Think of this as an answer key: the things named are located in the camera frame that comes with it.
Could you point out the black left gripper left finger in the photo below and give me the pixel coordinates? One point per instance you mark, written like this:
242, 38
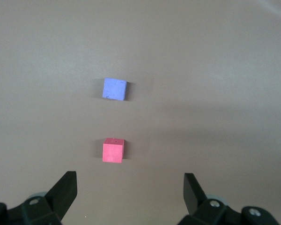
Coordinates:
61, 194

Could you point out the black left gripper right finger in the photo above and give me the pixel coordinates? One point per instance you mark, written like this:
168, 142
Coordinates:
192, 194

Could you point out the red foam cube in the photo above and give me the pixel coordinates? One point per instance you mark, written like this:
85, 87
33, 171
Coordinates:
112, 152

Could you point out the purple foam cube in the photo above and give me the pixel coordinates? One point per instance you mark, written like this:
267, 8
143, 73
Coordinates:
114, 89

